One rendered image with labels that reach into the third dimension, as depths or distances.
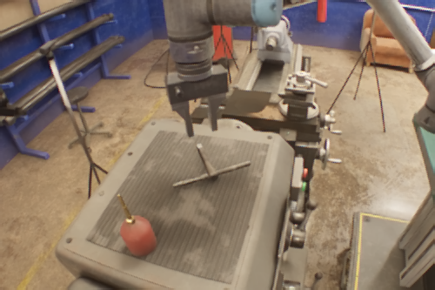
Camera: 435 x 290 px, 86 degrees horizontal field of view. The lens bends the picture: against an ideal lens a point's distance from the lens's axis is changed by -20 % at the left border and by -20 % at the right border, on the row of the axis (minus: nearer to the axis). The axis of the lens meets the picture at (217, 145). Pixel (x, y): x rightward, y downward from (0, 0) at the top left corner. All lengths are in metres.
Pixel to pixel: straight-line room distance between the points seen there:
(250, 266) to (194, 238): 0.13
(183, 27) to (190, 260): 0.44
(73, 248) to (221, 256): 0.33
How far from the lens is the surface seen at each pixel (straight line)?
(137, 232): 0.55
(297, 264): 1.19
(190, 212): 0.65
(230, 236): 0.60
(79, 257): 0.67
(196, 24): 0.53
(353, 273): 1.79
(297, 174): 0.82
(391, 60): 5.21
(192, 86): 0.60
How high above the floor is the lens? 1.85
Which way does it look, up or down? 39 degrees down
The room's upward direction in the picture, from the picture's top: 5 degrees counter-clockwise
